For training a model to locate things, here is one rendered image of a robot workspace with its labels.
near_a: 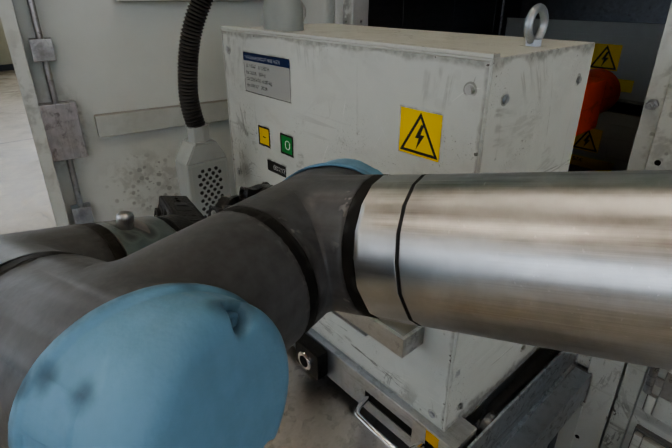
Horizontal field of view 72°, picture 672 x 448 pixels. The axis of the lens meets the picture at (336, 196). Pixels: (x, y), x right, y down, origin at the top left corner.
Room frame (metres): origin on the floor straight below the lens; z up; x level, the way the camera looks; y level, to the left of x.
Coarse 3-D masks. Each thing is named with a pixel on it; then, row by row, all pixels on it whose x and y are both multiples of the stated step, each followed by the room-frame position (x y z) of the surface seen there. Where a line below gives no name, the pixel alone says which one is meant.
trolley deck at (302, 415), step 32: (288, 352) 0.66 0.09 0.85; (544, 352) 0.66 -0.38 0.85; (288, 384) 0.58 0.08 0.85; (320, 384) 0.58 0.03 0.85; (512, 384) 0.58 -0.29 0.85; (576, 384) 0.58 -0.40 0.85; (288, 416) 0.52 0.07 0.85; (320, 416) 0.52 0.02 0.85; (352, 416) 0.52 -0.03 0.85; (544, 416) 0.52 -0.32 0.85
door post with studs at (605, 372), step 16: (656, 64) 0.63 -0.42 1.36; (656, 80) 0.63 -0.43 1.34; (656, 96) 0.62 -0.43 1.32; (656, 112) 0.62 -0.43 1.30; (640, 128) 0.63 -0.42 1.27; (656, 128) 0.61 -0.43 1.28; (640, 144) 0.63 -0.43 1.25; (656, 144) 0.61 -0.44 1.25; (640, 160) 0.62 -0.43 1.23; (656, 160) 0.60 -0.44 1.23; (592, 368) 0.61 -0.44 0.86; (608, 368) 0.59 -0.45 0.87; (592, 384) 0.60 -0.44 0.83; (608, 384) 0.59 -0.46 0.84; (592, 400) 0.60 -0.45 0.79; (608, 400) 0.58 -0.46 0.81; (592, 416) 0.59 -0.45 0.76; (576, 432) 0.61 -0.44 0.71; (592, 432) 0.59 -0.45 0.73
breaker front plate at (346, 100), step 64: (320, 64) 0.61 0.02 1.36; (384, 64) 0.53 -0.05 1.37; (448, 64) 0.46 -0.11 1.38; (256, 128) 0.73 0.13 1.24; (320, 128) 0.61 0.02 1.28; (384, 128) 0.52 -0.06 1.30; (448, 128) 0.46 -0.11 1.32; (320, 320) 0.61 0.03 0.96; (384, 320) 0.51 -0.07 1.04; (384, 384) 0.51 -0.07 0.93; (448, 384) 0.43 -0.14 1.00
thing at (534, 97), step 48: (384, 48) 0.53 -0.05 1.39; (432, 48) 0.48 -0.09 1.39; (480, 48) 0.51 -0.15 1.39; (528, 48) 0.51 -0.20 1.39; (576, 48) 0.54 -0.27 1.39; (528, 96) 0.48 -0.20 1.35; (576, 96) 0.56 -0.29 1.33; (480, 144) 0.43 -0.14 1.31; (528, 144) 0.49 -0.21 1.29; (480, 384) 0.48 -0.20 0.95
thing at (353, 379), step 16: (320, 336) 0.61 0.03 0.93; (336, 352) 0.57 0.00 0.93; (336, 368) 0.56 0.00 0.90; (352, 368) 0.54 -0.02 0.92; (352, 384) 0.54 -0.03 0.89; (368, 384) 0.51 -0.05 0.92; (384, 400) 0.49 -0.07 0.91; (400, 400) 0.48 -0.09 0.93; (384, 416) 0.49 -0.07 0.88; (400, 416) 0.47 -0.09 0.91; (416, 416) 0.45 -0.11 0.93; (400, 432) 0.46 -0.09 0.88; (432, 432) 0.43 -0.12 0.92; (448, 432) 0.43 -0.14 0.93; (464, 432) 0.43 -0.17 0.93
